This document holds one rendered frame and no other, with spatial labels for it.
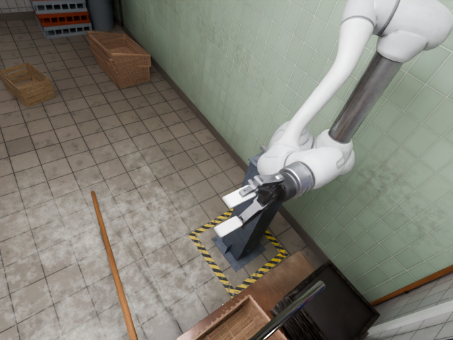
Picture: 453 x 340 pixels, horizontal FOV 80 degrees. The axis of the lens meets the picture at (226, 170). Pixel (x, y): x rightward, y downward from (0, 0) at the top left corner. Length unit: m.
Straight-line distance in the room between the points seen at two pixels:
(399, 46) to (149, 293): 1.92
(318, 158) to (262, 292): 0.96
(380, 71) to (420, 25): 0.17
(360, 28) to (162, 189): 1.96
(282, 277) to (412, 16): 1.27
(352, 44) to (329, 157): 0.36
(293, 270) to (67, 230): 1.65
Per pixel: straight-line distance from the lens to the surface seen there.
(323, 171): 0.76
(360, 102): 1.18
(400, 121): 1.62
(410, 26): 1.07
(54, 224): 2.45
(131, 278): 2.14
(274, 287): 1.59
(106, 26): 4.82
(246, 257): 2.23
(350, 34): 0.98
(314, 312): 1.30
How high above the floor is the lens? 2.02
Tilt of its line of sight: 49 degrees down
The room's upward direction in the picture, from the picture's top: 15 degrees clockwise
